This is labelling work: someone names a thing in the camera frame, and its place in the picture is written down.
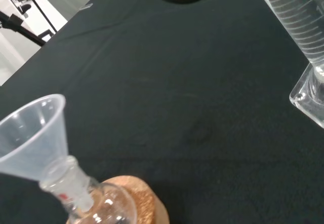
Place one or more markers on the black bench cloth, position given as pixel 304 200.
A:
pixel 164 94

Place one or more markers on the round-bottom glass flask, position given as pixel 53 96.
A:
pixel 101 203

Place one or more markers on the black office chair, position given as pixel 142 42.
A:
pixel 24 8

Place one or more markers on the black tripod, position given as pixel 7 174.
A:
pixel 22 31

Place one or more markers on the clear plastic funnel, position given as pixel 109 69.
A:
pixel 30 132

